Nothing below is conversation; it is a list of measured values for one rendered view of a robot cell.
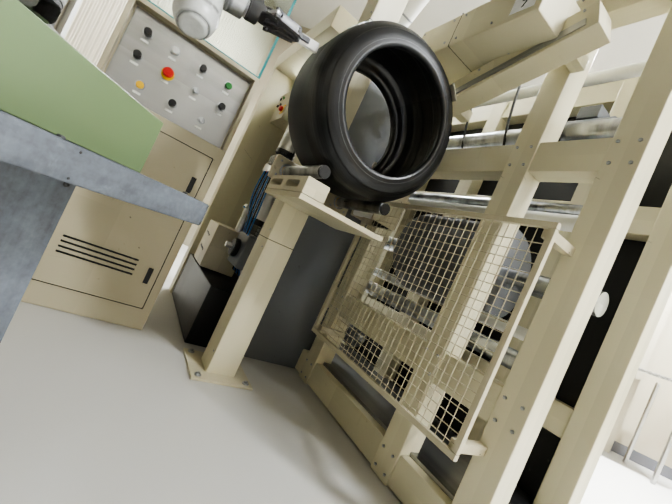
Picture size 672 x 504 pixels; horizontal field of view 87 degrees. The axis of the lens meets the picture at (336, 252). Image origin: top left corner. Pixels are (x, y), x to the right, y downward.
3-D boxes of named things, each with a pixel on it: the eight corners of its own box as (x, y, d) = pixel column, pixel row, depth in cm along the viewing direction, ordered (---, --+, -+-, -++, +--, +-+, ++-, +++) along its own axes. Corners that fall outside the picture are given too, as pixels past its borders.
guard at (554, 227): (311, 330, 170) (371, 199, 172) (314, 331, 171) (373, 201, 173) (452, 461, 93) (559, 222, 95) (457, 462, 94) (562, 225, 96)
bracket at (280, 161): (266, 175, 142) (276, 153, 142) (341, 217, 163) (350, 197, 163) (269, 175, 139) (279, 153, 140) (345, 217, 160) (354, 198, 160)
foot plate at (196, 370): (182, 349, 159) (184, 345, 159) (237, 361, 173) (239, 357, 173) (190, 379, 136) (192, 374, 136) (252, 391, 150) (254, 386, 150)
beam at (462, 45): (409, 60, 162) (423, 31, 162) (443, 93, 175) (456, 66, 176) (537, 8, 110) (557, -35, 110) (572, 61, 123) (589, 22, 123)
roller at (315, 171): (279, 174, 142) (284, 164, 142) (288, 179, 144) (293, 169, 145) (316, 174, 112) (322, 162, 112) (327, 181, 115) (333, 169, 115)
